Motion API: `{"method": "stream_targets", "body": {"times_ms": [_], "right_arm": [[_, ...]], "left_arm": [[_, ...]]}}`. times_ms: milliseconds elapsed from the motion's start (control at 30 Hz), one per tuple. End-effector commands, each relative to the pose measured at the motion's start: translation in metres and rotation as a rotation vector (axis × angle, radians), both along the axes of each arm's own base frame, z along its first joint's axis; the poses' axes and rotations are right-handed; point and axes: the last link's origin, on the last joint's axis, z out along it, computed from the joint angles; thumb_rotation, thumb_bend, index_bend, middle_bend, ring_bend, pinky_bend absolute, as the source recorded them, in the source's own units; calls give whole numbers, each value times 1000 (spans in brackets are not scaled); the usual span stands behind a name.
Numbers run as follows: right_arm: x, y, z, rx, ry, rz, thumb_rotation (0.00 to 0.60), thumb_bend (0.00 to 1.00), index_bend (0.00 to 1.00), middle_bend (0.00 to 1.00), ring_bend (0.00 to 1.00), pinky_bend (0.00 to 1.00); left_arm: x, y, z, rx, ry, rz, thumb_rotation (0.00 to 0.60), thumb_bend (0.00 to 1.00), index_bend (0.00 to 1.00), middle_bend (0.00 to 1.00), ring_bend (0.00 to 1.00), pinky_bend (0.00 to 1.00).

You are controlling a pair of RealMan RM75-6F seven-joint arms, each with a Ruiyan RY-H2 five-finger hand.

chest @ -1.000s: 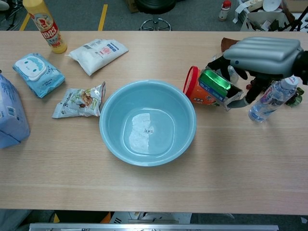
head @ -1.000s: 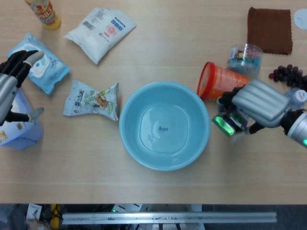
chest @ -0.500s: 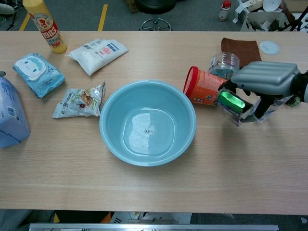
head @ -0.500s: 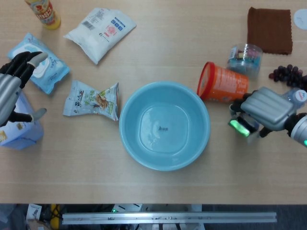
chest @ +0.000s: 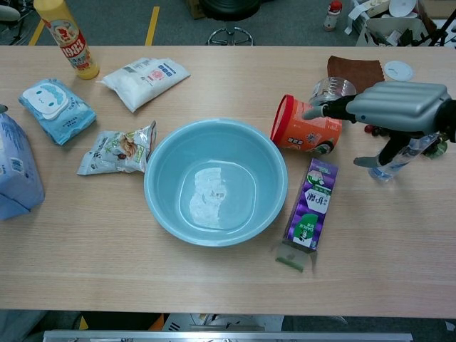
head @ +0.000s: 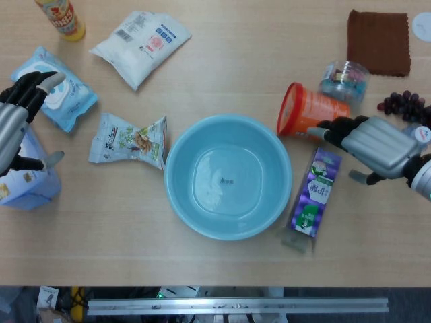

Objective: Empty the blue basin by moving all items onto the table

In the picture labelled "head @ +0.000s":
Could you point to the purple toothpaste box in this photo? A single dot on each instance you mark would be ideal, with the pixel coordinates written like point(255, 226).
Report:
point(316, 191)

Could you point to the brown cloth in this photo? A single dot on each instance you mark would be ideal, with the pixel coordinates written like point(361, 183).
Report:
point(377, 43)

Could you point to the clear jar of clips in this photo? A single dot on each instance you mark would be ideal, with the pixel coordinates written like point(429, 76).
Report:
point(343, 84)

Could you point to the light blue plastic basin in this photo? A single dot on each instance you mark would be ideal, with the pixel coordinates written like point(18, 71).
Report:
point(229, 181)

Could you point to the silver snack packet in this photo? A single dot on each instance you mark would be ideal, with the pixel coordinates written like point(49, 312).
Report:
point(124, 141)

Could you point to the clear water bottle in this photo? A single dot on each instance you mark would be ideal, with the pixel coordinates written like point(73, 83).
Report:
point(422, 134)

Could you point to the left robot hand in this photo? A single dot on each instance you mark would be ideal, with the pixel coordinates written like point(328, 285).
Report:
point(13, 128)

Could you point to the white salt bag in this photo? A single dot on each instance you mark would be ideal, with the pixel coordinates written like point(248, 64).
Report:
point(141, 50)

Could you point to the yellow bottle with red label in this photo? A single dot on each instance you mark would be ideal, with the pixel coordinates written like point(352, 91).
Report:
point(64, 20)

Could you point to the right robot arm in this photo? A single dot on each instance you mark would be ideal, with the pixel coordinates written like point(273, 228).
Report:
point(422, 181)

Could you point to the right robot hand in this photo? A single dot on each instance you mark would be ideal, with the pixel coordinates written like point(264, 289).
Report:
point(384, 148)

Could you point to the blue wet wipes pack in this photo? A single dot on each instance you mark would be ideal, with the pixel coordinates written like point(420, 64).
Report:
point(77, 101)

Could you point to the white round table grommet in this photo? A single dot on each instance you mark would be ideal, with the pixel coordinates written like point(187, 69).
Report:
point(422, 27)

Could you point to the aluminium rail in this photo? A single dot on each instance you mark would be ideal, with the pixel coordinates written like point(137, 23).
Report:
point(235, 306)

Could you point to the purple grape bunch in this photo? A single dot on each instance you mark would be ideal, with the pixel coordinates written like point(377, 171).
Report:
point(404, 104)

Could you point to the orange instant noodle cup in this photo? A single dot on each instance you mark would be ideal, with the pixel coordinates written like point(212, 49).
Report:
point(313, 111)

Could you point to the large blue tissue pack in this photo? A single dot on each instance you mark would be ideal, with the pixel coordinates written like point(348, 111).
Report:
point(33, 191)

